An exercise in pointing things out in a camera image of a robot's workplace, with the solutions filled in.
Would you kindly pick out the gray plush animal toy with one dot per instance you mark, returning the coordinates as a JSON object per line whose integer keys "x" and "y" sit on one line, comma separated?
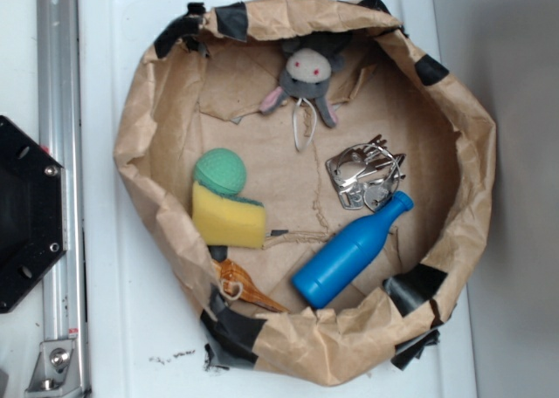
{"x": 311, "y": 61}

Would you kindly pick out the green foam ball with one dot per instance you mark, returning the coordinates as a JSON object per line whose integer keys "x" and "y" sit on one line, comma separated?
{"x": 221, "y": 170}

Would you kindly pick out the yellow sponge with green pad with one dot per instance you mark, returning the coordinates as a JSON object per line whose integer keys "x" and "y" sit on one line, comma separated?
{"x": 222, "y": 220}

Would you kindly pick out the silver key bunch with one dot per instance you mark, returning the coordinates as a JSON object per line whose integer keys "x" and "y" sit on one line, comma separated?
{"x": 366, "y": 174}

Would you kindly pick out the blue plastic bottle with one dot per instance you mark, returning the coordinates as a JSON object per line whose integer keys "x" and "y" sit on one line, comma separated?
{"x": 348, "y": 253}

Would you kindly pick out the orange brown seashell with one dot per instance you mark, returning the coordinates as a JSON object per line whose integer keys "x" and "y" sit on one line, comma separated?
{"x": 236, "y": 284}

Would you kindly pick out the brown paper bag bin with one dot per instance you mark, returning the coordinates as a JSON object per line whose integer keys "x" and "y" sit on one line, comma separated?
{"x": 199, "y": 87}

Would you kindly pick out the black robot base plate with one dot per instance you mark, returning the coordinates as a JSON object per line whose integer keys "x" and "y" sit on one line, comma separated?
{"x": 32, "y": 218}

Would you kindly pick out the aluminium rail profile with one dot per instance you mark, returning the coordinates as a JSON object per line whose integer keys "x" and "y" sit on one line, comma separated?
{"x": 64, "y": 286}

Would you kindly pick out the metal corner bracket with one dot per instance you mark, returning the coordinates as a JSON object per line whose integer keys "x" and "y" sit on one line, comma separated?
{"x": 56, "y": 373}

